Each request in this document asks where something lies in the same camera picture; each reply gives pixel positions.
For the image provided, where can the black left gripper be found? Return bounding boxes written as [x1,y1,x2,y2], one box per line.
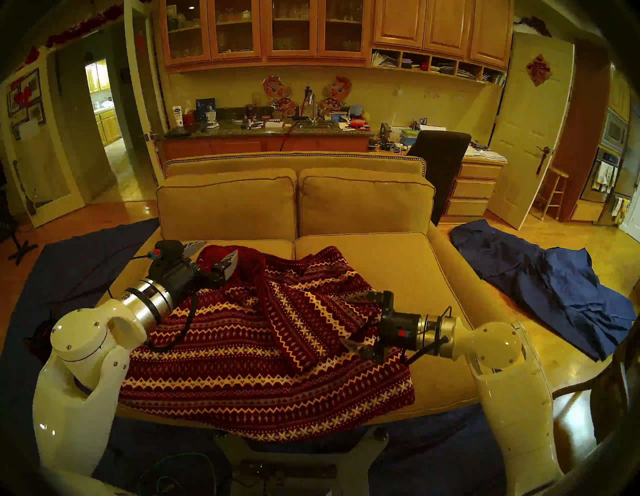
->
[149,240,240,308]

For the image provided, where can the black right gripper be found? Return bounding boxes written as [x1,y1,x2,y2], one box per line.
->
[340,291,426,364]

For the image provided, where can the red patterned knit blanket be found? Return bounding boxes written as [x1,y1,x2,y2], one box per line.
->
[119,245,416,443]

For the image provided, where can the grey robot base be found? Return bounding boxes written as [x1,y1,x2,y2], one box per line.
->
[215,426,390,496]

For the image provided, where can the crumpled blue blanket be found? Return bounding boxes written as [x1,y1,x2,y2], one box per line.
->
[449,219,637,362]

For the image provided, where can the yellow sofa back cushion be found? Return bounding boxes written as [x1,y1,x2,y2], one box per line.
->
[156,168,299,243]
[298,167,436,237]

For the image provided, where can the dark-topped wooden counter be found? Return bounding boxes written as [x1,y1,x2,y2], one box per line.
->
[159,120,373,161]

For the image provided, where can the yellow fabric sofa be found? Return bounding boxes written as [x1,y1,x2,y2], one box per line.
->
[100,151,518,431]

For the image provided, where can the large navy floor cloth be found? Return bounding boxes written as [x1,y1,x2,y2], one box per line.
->
[0,217,546,496]

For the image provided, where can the yellow-lit kitchen base cabinet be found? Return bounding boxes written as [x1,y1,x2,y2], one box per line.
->
[95,107,122,147]

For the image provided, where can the plain white open door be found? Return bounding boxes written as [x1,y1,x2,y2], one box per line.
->
[124,0,168,186]

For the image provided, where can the white mirrored door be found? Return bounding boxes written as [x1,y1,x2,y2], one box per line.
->
[0,50,87,229]

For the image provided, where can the wooden desk with drawers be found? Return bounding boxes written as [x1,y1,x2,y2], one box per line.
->
[440,150,508,224]

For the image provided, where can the black office chair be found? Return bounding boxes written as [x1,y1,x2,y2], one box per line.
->
[407,130,472,227]

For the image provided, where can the metal sink faucet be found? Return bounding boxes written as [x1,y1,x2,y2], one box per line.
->
[301,86,320,123]

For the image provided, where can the black floor stand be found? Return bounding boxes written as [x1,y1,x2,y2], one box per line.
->
[0,187,39,266]

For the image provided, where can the stack of papers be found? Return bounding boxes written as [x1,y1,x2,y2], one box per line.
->
[465,142,508,163]

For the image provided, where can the small wooden stool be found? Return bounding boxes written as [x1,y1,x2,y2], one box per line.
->
[531,166,570,221]

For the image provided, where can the white door with ornament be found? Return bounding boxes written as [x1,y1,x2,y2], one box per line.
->
[487,32,576,231]

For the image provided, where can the dark wooden chair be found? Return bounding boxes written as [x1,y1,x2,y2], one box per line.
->
[550,320,640,443]

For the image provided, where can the wooden cubby shelf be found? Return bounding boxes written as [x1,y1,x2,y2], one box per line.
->
[370,47,508,87]

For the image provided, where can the red garland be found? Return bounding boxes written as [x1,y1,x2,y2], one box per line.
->
[45,4,125,49]

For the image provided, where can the white hanging towel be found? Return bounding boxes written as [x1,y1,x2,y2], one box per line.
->
[592,161,618,193]

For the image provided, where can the red diamond door ornament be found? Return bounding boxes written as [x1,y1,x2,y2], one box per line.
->
[525,54,553,87]

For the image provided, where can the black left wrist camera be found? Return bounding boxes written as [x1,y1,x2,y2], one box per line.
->
[149,239,185,266]

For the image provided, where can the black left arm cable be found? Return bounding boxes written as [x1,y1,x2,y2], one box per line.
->
[106,252,199,352]

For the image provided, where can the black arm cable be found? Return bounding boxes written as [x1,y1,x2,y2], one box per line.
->
[106,252,199,352]
[402,306,453,366]

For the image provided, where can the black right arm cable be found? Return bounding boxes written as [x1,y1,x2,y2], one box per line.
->
[402,306,453,366]

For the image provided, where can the cartoon animal wall decoration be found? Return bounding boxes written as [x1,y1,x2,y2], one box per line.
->
[262,75,297,119]
[318,76,352,117]

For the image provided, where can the green cable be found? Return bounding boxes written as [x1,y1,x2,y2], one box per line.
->
[137,452,218,496]

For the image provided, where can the glass-door wooden wall cabinet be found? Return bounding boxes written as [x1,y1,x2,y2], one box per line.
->
[159,0,373,75]

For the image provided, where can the large black picture frame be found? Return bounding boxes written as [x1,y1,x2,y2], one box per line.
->
[7,67,43,118]

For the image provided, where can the solid wooden wall cabinet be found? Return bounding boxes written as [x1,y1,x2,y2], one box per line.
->
[372,0,515,71]

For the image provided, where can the stainless wall oven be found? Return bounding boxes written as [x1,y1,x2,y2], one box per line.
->
[580,107,632,203]

